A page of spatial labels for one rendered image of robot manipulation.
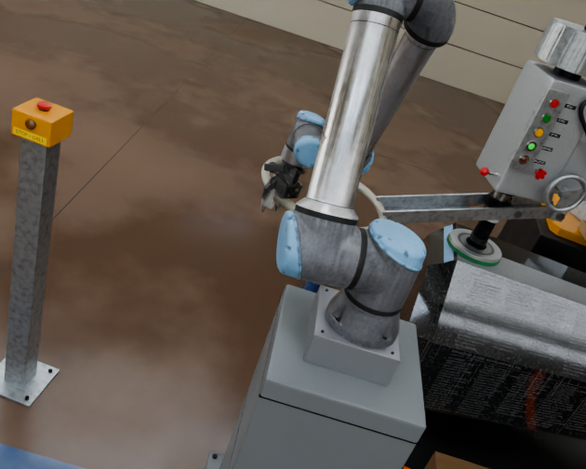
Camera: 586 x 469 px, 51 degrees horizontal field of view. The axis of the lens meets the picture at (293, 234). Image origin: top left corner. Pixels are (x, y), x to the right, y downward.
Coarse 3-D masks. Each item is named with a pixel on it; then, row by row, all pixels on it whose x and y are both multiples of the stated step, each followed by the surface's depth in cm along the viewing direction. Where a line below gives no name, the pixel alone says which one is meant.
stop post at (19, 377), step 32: (64, 128) 175; (32, 160) 176; (32, 192) 181; (32, 224) 186; (32, 256) 192; (32, 288) 198; (32, 320) 207; (32, 352) 217; (0, 384) 220; (32, 384) 224
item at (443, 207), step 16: (400, 208) 231; (416, 208) 231; (432, 208) 231; (448, 208) 223; (464, 208) 223; (480, 208) 223; (496, 208) 224; (512, 208) 224; (528, 208) 225; (544, 208) 225
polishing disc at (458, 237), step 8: (456, 232) 243; (464, 232) 245; (456, 240) 236; (464, 240) 239; (488, 240) 245; (464, 248) 232; (472, 248) 234; (488, 248) 239; (496, 248) 240; (472, 256) 230; (480, 256) 231; (488, 256) 233; (496, 256) 235
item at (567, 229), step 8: (552, 200) 318; (568, 216) 308; (552, 224) 295; (560, 224) 296; (568, 224) 299; (576, 224) 302; (560, 232) 292; (568, 232) 292; (576, 232) 293; (576, 240) 292; (584, 240) 292
